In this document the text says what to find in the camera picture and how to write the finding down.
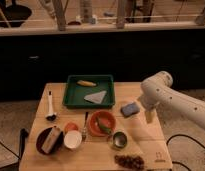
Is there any orange bowl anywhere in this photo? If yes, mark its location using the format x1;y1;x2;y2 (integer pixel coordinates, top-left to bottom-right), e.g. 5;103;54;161
88;110;116;137

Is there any white handled ladle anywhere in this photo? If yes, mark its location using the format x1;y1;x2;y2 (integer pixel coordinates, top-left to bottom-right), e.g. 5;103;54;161
46;91;56;121

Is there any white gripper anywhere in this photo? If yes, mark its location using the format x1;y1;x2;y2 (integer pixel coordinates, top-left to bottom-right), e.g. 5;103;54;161
138;94;159;123

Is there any grey folded cloth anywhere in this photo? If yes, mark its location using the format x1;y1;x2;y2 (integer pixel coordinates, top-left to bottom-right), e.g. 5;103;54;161
84;91;106;104

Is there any dark fork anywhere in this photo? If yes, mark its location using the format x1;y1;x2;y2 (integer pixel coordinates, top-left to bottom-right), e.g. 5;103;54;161
82;112;89;141

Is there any green plastic tray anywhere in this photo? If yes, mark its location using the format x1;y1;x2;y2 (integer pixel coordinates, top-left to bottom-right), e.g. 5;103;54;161
63;75;115;109

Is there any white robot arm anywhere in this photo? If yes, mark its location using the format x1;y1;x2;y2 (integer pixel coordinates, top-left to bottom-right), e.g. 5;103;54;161
139;71;205;130

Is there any black cable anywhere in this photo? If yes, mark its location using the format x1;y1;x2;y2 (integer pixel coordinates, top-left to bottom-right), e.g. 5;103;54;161
166;133;205;171

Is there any dark round plate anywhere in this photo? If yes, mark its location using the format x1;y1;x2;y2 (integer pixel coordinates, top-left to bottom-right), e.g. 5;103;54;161
36;127;64;155

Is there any small orange cup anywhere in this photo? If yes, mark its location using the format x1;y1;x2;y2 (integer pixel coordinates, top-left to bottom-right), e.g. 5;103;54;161
64;122;78;133

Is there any yellow corn cob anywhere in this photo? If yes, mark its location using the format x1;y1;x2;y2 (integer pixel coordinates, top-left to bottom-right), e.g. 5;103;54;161
77;80;97;87

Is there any green chili pepper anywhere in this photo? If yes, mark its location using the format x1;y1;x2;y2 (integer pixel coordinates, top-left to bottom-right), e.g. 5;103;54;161
96;117;112;135

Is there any small metal cup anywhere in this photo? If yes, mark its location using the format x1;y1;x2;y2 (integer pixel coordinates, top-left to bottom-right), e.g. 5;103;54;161
113;131;127;148

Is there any white bowl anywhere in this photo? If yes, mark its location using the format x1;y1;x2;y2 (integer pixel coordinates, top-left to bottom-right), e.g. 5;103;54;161
64;130;82;149

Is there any blue sponge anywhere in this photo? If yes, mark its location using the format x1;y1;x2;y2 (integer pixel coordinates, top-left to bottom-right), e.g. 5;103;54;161
121;102;140;117

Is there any beige block on plate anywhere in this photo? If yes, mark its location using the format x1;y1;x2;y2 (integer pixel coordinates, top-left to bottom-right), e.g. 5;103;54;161
41;126;61;154

